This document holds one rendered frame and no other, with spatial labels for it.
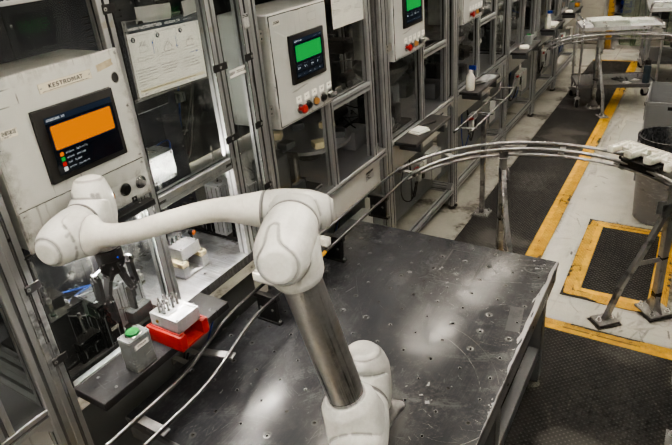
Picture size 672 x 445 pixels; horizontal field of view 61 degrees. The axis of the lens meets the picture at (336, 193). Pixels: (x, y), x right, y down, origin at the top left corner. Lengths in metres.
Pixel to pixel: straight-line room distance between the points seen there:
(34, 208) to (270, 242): 0.70
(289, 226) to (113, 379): 0.88
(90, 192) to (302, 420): 0.96
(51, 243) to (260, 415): 0.90
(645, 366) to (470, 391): 1.43
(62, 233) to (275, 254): 0.53
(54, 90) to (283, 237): 0.77
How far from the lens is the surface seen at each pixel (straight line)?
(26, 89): 1.66
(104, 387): 1.93
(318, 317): 1.40
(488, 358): 2.15
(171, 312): 1.96
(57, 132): 1.68
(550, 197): 4.79
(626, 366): 3.27
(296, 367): 2.14
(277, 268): 1.26
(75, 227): 1.51
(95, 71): 1.76
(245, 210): 1.48
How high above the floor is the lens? 2.10
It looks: 25 degrees down
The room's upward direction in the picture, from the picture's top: 5 degrees counter-clockwise
